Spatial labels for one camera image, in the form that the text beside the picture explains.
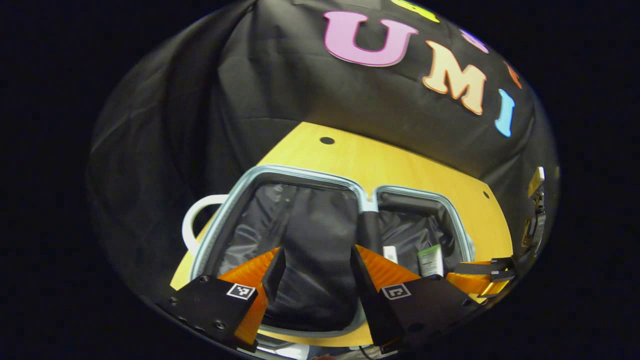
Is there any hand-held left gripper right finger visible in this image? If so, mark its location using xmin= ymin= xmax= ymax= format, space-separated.
xmin=350 ymin=244 xmax=481 ymax=352

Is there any green and white tube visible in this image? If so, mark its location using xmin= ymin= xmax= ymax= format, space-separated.
xmin=416 ymin=244 xmax=446 ymax=279

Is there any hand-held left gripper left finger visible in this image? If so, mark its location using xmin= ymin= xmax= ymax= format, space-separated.
xmin=167 ymin=246 xmax=287 ymax=351

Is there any black backdrop cloth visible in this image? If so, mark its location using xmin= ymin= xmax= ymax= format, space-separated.
xmin=87 ymin=0 xmax=558 ymax=301

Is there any white suitcase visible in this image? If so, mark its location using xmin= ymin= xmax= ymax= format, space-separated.
xmin=181 ymin=164 xmax=477 ymax=348

